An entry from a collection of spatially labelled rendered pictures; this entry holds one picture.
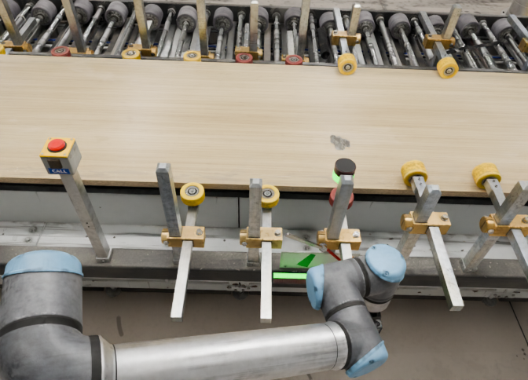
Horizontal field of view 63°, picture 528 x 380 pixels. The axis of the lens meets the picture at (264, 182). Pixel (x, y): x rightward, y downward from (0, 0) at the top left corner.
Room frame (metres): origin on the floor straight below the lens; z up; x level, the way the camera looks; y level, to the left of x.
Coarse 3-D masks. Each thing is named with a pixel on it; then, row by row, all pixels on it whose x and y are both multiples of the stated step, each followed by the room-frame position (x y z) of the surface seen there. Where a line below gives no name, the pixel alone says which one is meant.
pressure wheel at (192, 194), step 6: (186, 186) 0.95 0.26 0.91; (192, 186) 0.95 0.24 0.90; (198, 186) 0.95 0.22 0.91; (180, 192) 0.92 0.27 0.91; (186, 192) 0.92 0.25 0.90; (192, 192) 0.92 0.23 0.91; (198, 192) 0.92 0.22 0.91; (186, 198) 0.89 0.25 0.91; (192, 198) 0.90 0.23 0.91; (198, 198) 0.90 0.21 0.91; (186, 204) 0.89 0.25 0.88; (192, 204) 0.89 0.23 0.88; (198, 204) 0.90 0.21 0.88
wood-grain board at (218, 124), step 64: (0, 64) 1.60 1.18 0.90; (64, 64) 1.62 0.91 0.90; (128, 64) 1.65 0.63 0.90; (192, 64) 1.68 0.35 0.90; (256, 64) 1.71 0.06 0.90; (0, 128) 1.19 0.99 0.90; (64, 128) 1.21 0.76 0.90; (128, 128) 1.23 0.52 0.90; (192, 128) 1.25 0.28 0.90; (256, 128) 1.27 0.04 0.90; (320, 128) 1.29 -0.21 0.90; (384, 128) 1.31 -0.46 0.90; (448, 128) 1.33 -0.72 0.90; (512, 128) 1.35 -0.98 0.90; (384, 192) 0.99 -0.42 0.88; (448, 192) 0.99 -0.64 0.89
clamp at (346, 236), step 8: (320, 232) 0.81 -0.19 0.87; (344, 232) 0.82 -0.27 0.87; (352, 232) 0.82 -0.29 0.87; (320, 240) 0.79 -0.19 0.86; (328, 240) 0.78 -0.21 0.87; (336, 240) 0.78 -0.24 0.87; (344, 240) 0.79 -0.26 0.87; (352, 240) 0.79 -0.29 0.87; (360, 240) 0.79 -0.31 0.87; (328, 248) 0.78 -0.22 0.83; (336, 248) 0.78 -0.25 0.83; (352, 248) 0.78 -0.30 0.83
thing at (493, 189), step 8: (488, 184) 0.99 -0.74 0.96; (496, 184) 0.98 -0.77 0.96; (488, 192) 0.96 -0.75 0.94; (496, 192) 0.94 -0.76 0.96; (496, 200) 0.92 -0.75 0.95; (496, 208) 0.90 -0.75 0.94; (512, 232) 0.79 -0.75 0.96; (520, 232) 0.79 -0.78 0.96; (512, 240) 0.77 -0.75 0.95; (520, 240) 0.76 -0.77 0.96; (520, 248) 0.73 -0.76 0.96; (520, 256) 0.71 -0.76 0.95; (520, 264) 0.69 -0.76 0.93
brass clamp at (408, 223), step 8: (408, 216) 0.82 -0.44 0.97; (432, 216) 0.82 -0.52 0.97; (440, 216) 0.83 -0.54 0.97; (408, 224) 0.80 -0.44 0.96; (416, 224) 0.79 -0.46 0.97; (424, 224) 0.79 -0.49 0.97; (432, 224) 0.79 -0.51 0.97; (440, 224) 0.80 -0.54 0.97; (448, 224) 0.80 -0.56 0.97; (416, 232) 0.79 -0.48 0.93; (424, 232) 0.79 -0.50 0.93
